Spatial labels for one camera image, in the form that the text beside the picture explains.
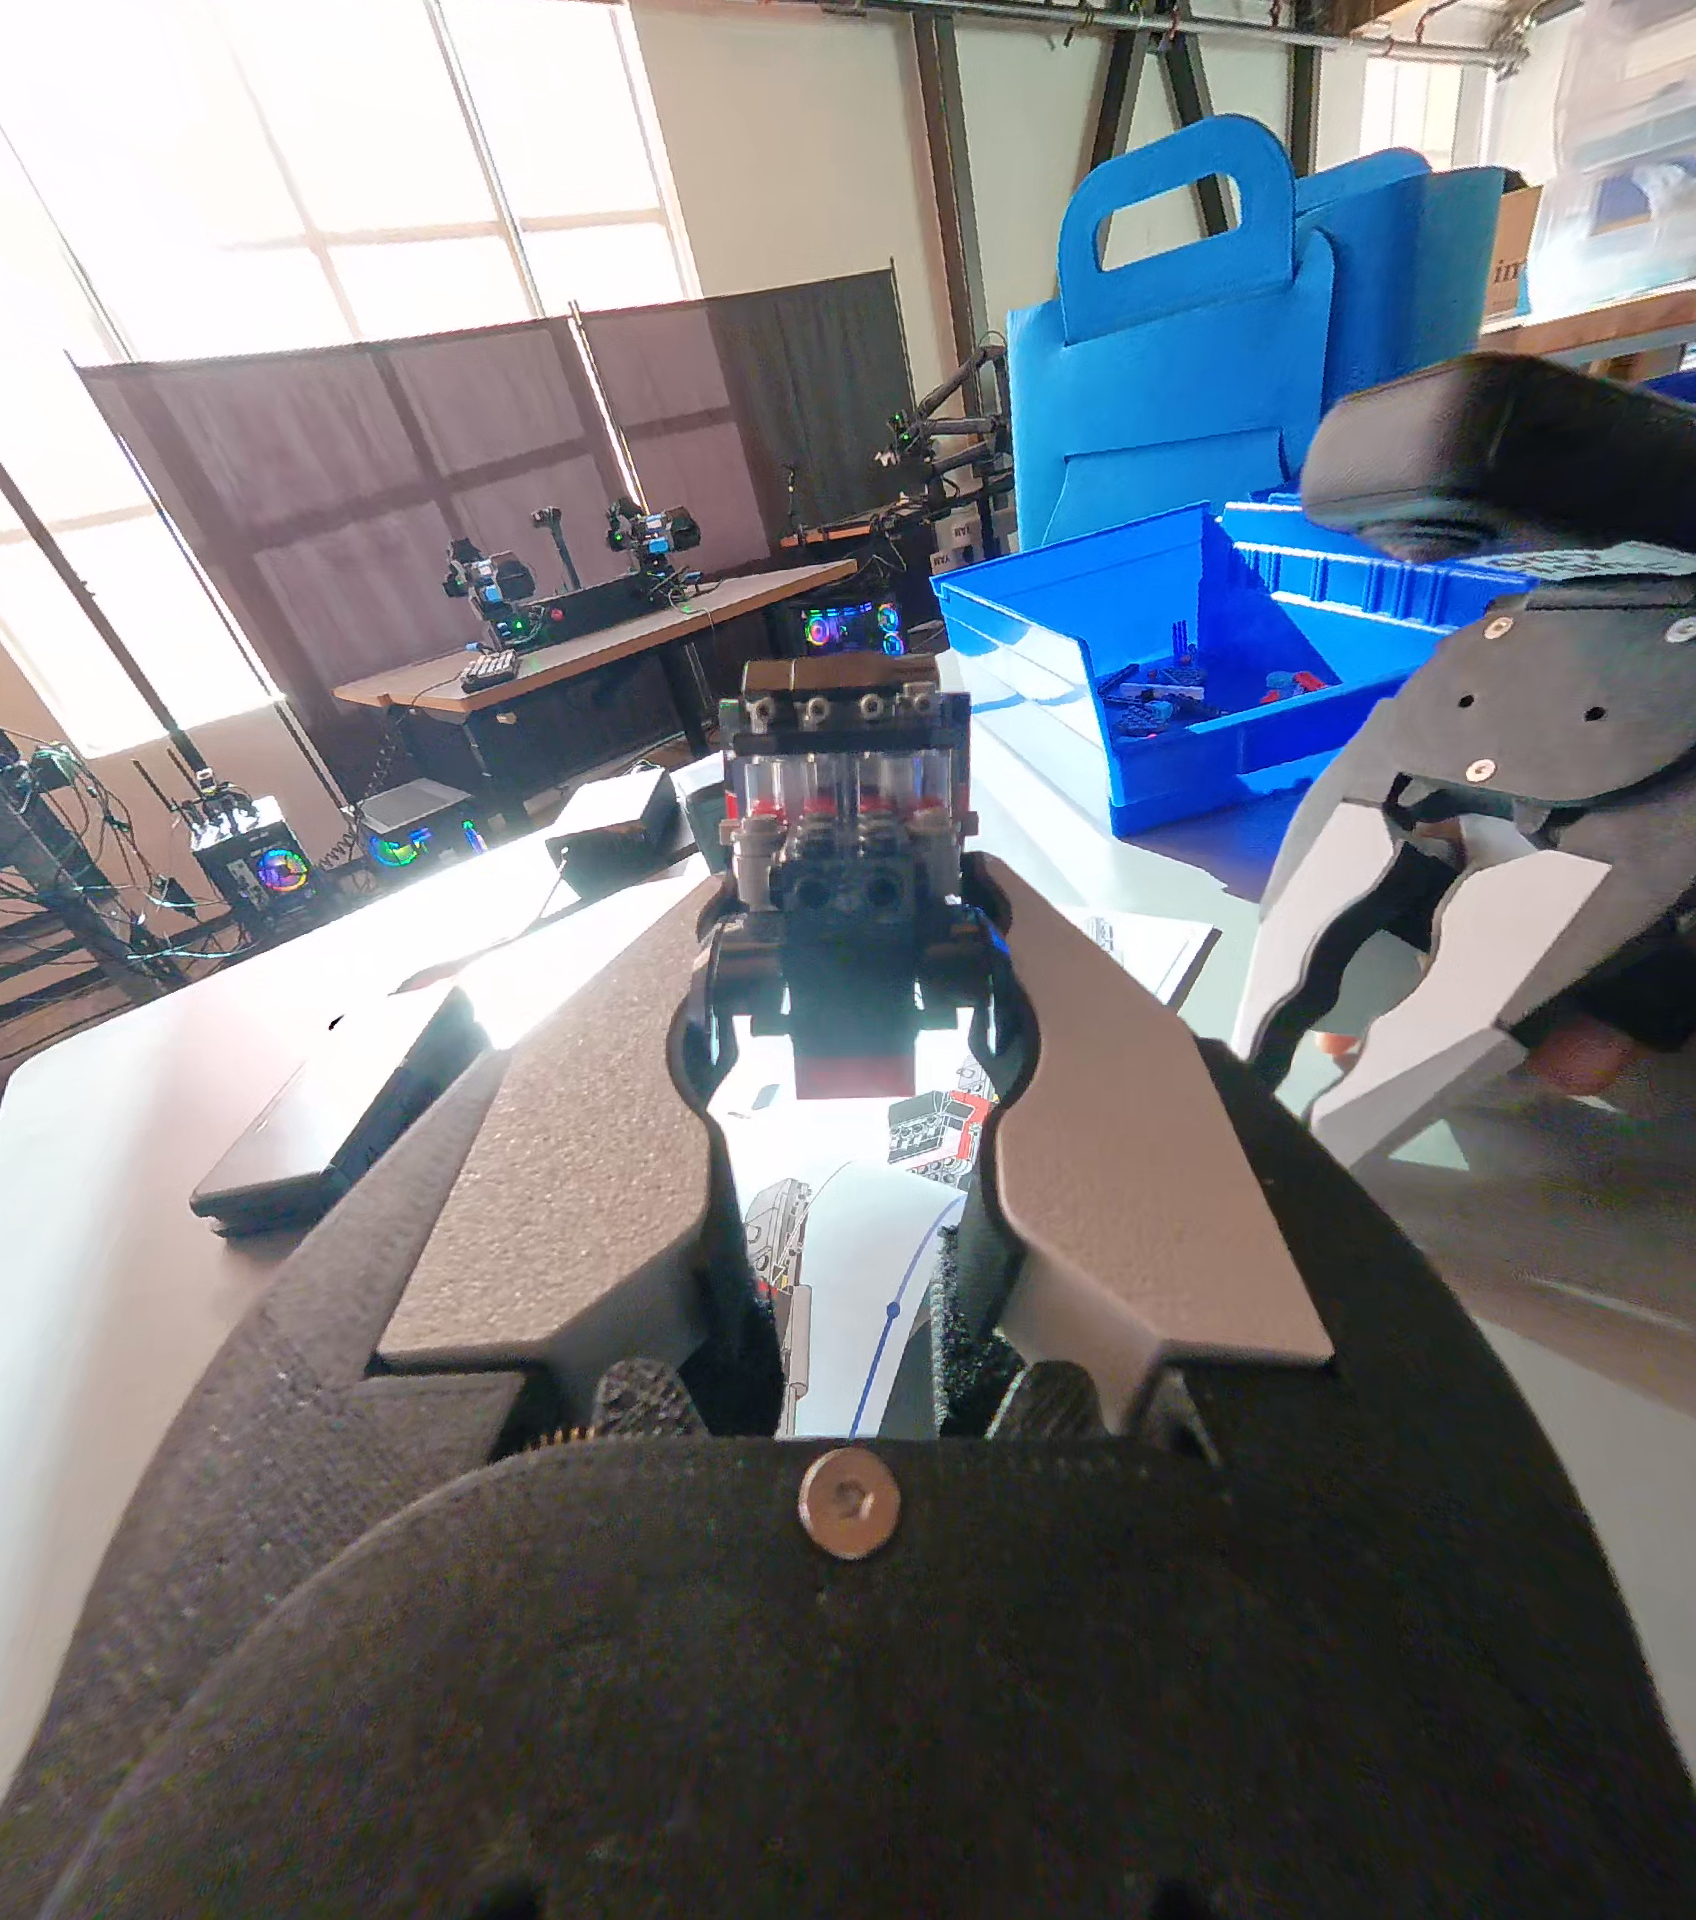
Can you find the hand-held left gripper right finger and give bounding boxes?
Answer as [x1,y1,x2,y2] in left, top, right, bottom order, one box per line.
[925,854,1340,1439]

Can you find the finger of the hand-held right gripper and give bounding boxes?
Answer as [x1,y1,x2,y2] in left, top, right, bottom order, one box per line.
[1301,815,1618,1177]
[1229,772,1457,1075]

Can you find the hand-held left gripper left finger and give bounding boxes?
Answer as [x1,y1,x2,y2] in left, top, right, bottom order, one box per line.
[373,876,790,1442]

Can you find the blue plastic bin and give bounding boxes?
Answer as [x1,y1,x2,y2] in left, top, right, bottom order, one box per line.
[1219,498,1539,633]
[932,503,1466,841]

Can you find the toy brick engine model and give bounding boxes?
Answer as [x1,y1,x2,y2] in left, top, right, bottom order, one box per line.
[697,655,992,1105]

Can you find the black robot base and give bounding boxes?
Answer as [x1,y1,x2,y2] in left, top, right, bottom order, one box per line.
[518,577,685,641]

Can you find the white desk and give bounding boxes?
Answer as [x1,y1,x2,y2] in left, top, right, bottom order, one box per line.
[0,645,1696,1519]

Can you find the person's right hand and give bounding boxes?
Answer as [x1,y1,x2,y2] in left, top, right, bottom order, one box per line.
[1522,674,1696,1099]

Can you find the printed instruction booklet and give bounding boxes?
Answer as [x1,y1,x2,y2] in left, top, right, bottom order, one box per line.
[719,900,1226,1292]

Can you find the pile of loose toy bricks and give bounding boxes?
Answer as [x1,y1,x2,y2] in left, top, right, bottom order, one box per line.
[1101,622,1345,740]

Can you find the black flat tablet device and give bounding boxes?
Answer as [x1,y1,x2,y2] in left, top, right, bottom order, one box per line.
[188,983,494,1240]

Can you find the black box device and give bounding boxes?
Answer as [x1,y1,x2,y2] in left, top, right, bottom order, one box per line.
[544,768,685,902]

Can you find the computer tower with coloured lights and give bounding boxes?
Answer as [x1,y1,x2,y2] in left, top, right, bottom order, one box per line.
[352,780,489,876]
[188,795,326,937]
[783,597,914,663]

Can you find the wooden shelf board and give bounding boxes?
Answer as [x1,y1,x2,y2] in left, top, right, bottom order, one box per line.
[1478,254,1696,378]

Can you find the blue felt bag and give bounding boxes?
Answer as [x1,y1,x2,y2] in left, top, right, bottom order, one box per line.
[1298,150,1513,504]
[1003,113,1337,551]

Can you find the cardboard box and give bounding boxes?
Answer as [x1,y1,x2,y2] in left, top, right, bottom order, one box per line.
[1479,180,1548,320]

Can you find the wooden table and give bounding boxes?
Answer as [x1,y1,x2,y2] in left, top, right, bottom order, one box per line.
[332,559,859,798]

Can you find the clear plastic storage box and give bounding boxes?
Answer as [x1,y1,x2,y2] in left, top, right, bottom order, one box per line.
[1530,0,1696,288]

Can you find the black robot arms on stand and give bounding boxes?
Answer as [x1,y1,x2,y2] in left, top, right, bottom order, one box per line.
[869,342,1015,528]

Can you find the dark fabric room divider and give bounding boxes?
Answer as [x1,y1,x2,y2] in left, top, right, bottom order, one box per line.
[573,271,920,583]
[73,315,598,727]

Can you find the dark steel column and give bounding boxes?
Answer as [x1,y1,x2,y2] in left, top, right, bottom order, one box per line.
[908,0,988,573]

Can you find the floor lamp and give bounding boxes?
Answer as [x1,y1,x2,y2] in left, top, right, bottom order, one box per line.
[0,313,215,783]

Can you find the large bright window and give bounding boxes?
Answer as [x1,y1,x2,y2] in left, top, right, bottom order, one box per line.
[0,0,699,760]

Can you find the thin black cable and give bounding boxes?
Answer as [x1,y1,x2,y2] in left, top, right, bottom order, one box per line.
[390,854,565,1000]

